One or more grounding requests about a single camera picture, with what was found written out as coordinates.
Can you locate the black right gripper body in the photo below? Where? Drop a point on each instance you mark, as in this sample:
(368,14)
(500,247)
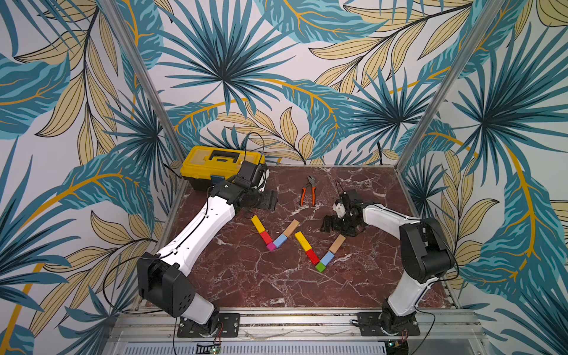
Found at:
(339,222)

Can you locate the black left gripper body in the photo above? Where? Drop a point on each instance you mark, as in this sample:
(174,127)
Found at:
(262,199)

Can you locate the yellow short block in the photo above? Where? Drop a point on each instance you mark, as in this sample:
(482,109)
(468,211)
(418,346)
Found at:
(257,224)

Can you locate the light blue block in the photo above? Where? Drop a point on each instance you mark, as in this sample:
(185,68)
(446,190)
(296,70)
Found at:
(280,241)
(328,257)

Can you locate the yellow long block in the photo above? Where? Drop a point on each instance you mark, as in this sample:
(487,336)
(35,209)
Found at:
(306,246)

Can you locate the red block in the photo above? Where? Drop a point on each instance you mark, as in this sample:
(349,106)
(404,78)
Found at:
(266,237)
(314,259)

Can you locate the green small cube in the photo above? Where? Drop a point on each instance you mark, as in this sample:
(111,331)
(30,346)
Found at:
(320,267)

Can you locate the magenta small cube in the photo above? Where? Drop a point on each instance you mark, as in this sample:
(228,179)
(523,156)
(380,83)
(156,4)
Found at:
(270,247)

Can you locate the natural wood long block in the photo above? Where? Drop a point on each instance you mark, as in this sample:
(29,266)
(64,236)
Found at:
(339,241)

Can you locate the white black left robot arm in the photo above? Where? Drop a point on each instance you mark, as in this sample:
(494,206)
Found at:
(163,277)

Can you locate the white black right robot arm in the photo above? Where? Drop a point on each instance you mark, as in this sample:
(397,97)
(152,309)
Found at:
(425,254)

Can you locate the yellow black toolbox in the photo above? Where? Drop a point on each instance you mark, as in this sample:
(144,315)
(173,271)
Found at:
(205,166)

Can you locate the orange groove joint pliers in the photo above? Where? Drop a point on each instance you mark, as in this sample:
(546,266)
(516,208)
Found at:
(310,187)

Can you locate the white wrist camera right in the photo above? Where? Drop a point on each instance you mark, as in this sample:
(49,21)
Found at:
(340,210)

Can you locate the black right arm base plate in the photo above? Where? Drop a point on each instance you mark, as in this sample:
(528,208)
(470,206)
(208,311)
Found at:
(373,324)

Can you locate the silver left corner post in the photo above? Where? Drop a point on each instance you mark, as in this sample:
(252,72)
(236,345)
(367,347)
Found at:
(118,25)

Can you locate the silver aluminium corner post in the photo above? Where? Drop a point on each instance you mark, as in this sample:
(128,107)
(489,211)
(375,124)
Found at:
(489,12)

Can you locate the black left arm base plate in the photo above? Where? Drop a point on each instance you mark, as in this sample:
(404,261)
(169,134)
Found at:
(223,325)

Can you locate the aluminium front rail frame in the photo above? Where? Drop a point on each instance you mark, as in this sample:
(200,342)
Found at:
(300,331)

